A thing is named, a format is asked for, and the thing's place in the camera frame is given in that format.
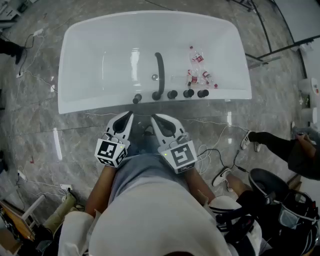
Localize black curved faucet spout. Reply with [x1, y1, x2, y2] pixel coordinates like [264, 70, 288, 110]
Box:
[151, 52, 166, 102]

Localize person's left forearm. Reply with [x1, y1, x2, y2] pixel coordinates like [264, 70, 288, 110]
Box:
[84, 163, 119, 219]

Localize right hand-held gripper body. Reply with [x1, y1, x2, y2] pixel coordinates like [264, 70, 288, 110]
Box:
[157, 131, 199, 175]

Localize black bowl-shaped seat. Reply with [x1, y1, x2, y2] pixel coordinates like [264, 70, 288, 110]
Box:
[248, 167, 291, 201]

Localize white metal frame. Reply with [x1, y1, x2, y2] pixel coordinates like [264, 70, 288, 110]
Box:
[20, 194, 46, 226]

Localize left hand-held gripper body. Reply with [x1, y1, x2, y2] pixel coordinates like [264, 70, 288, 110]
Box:
[94, 131, 131, 168]

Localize white ceramic fixture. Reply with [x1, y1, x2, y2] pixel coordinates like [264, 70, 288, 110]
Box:
[298, 76, 320, 126]

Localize black equipment bag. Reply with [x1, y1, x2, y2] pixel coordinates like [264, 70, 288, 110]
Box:
[262, 189, 320, 256]

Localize white panel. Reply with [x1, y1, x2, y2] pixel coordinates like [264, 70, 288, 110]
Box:
[273, 0, 320, 44]

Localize person's black shoe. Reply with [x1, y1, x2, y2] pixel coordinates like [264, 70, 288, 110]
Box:
[142, 124, 156, 137]

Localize black floor cable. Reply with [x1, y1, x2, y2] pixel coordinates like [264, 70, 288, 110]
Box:
[196, 148, 251, 174]

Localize person's blue-grey trousers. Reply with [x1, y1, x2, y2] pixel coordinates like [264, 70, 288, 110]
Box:
[109, 134, 191, 203]

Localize white bathtub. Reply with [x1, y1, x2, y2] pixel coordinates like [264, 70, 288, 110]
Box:
[57, 9, 253, 115]

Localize brown wooden board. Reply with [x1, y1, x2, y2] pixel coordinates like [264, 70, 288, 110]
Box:
[0, 199, 36, 241]

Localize person's right forearm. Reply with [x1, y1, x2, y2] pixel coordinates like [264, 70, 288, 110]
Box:
[183, 166, 217, 206]

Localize person's pale shirt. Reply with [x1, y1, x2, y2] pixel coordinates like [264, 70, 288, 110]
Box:
[57, 178, 263, 256]

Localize black shoulder strap gear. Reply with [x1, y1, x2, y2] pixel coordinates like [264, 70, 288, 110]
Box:
[214, 198, 261, 245]

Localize black metal frame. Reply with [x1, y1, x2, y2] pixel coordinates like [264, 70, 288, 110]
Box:
[226, 0, 320, 70]

